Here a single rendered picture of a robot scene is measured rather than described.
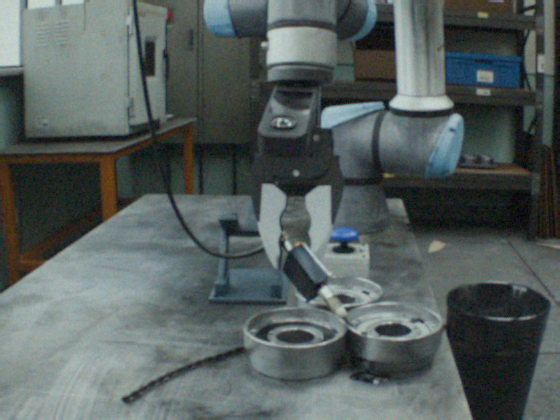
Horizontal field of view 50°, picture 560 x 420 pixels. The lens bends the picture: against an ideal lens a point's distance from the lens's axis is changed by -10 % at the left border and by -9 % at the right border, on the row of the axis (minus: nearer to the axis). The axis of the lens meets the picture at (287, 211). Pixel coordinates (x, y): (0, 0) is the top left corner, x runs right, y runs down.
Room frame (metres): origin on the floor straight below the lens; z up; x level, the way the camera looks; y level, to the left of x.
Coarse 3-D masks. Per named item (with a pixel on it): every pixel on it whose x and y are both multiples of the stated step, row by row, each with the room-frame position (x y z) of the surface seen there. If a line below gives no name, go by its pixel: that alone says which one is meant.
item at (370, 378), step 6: (360, 372) 0.58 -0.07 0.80; (366, 372) 0.58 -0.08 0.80; (372, 372) 0.58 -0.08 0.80; (378, 372) 0.58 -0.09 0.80; (384, 372) 0.58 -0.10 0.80; (354, 378) 0.57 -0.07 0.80; (360, 378) 0.57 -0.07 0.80; (366, 378) 0.57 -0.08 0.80; (372, 378) 0.57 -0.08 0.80; (378, 378) 0.57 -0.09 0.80; (384, 378) 0.57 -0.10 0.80; (390, 378) 0.57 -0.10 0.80
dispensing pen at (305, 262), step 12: (288, 252) 0.65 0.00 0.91; (300, 252) 0.65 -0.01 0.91; (288, 264) 0.66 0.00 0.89; (300, 264) 0.64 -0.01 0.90; (312, 264) 0.64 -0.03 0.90; (288, 276) 0.67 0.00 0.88; (300, 276) 0.65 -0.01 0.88; (312, 276) 0.63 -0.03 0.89; (324, 276) 0.63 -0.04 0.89; (300, 288) 0.65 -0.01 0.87; (312, 288) 0.63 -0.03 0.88; (324, 288) 0.64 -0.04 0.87; (324, 300) 0.63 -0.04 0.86; (336, 300) 0.63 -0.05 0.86; (336, 312) 0.62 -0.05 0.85; (348, 324) 0.62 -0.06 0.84
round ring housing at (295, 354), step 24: (264, 312) 0.65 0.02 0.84; (288, 312) 0.67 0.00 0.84; (312, 312) 0.66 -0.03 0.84; (288, 336) 0.64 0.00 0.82; (312, 336) 0.63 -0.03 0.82; (336, 336) 0.61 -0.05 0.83; (264, 360) 0.57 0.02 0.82; (288, 360) 0.57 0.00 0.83; (312, 360) 0.57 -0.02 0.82; (336, 360) 0.58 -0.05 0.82
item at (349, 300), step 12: (336, 276) 0.78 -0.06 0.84; (348, 276) 0.77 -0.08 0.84; (336, 288) 0.77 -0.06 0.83; (348, 288) 0.76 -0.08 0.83; (360, 288) 0.76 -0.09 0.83; (372, 288) 0.75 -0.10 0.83; (300, 300) 0.70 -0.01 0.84; (348, 300) 0.74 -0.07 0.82; (360, 300) 0.72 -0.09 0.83; (372, 300) 0.69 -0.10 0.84
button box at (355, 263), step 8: (328, 248) 0.89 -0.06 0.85; (336, 248) 0.88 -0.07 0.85; (352, 248) 0.87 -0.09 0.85; (360, 248) 0.89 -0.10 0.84; (328, 256) 0.85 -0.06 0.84; (336, 256) 0.85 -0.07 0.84; (344, 256) 0.85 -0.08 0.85; (352, 256) 0.85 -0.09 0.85; (360, 256) 0.85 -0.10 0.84; (368, 256) 0.85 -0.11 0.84; (328, 264) 0.84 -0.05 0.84; (336, 264) 0.84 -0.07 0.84; (344, 264) 0.84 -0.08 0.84; (352, 264) 0.84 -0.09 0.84; (360, 264) 0.84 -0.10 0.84; (368, 264) 0.84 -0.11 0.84; (328, 272) 0.84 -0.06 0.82; (336, 272) 0.84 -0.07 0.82; (344, 272) 0.84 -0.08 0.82; (352, 272) 0.84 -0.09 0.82; (360, 272) 0.84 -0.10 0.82; (368, 272) 0.84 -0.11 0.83
